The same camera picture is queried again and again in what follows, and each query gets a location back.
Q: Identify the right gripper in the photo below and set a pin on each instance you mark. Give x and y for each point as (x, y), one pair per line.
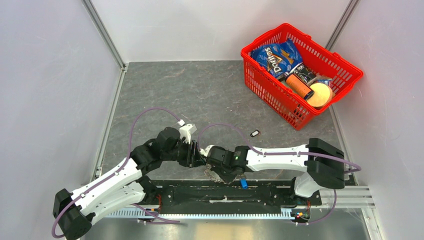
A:
(227, 178)

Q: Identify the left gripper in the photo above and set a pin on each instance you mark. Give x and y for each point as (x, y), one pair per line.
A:
(193, 158)

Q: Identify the blue key tag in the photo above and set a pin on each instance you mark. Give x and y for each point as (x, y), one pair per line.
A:
(243, 183)

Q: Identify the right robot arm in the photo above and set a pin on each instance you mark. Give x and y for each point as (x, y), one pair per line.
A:
(321, 164)

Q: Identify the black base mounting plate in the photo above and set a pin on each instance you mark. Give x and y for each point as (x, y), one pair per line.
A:
(191, 197)

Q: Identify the orange cylindrical can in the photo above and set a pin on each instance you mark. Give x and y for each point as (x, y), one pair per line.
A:
(299, 87)

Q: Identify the blue Doritos chip bag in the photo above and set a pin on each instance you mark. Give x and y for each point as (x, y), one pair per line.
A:
(277, 58)

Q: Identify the round yellow sponge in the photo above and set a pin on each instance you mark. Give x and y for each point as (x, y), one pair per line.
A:
(322, 95)

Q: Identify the black snack packet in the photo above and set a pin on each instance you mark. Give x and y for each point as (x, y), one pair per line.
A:
(304, 73)

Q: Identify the red plastic basket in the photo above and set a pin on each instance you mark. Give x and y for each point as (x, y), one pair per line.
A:
(330, 68)

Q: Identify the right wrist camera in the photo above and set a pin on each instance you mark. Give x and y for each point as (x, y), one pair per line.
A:
(204, 152)

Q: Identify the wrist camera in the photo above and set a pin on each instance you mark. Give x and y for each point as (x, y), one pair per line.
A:
(204, 152)
(186, 131)

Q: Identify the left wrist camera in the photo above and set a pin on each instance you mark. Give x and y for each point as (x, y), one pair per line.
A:
(186, 131)

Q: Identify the slotted cable duct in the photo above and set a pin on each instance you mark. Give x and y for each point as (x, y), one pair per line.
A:
(136, 213)

